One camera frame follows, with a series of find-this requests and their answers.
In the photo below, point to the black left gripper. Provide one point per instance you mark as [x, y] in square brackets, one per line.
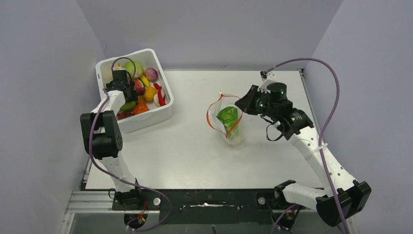
[130, 85]

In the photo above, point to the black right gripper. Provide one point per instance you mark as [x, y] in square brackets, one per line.
[246, 103]

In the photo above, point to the green lettuce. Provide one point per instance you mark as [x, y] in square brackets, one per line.
[229, 117]

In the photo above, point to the clear orange zip bag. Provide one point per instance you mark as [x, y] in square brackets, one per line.
[224, 100]

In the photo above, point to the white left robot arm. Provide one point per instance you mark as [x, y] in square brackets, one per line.
[103, 140]

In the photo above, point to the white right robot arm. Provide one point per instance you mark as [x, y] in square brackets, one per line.
[341, 195]

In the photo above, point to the green cabbage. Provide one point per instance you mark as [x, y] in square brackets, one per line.
[134, 68]

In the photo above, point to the watermelon slice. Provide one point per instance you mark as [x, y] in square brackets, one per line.
[139, 86]

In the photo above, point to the green round fruit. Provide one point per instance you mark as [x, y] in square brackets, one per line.
[128, 106]

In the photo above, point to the yellow banana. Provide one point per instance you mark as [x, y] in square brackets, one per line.
[145, 81]

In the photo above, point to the purple onion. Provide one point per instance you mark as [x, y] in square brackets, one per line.
[151, 74]

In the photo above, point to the orange tangerine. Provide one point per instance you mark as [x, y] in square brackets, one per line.
[140, 108]

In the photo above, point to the red grapes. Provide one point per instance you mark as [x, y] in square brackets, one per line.
[123, 115]

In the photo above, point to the white plastic bin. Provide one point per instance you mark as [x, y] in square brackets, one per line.
[148, 58]

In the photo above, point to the white mushroom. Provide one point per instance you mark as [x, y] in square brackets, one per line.
[159, 99]

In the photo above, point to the red chili pepper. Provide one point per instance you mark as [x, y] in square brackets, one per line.
[157, 86]

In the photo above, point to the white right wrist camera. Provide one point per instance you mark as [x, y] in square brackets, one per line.
[267, 78]

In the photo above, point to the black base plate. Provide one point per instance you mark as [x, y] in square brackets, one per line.
[199, 206]

